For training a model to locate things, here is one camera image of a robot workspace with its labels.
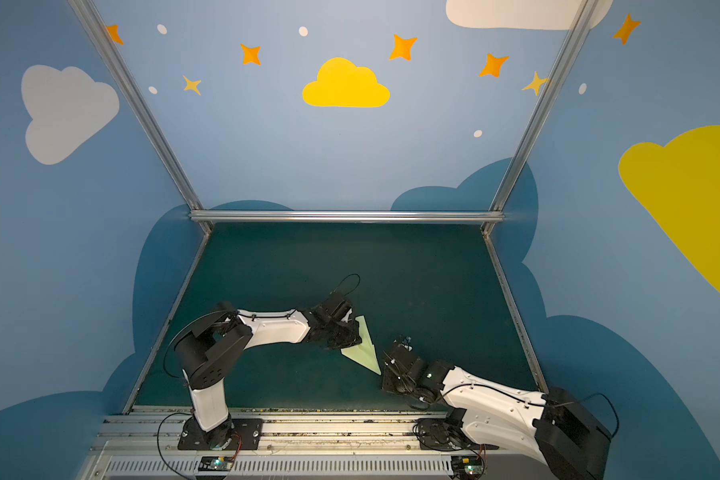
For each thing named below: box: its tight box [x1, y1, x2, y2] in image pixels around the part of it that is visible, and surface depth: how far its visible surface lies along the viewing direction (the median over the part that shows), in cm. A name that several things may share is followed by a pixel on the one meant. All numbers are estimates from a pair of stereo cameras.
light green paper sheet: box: [341, 315, 381, 375], surface depth 90 cm
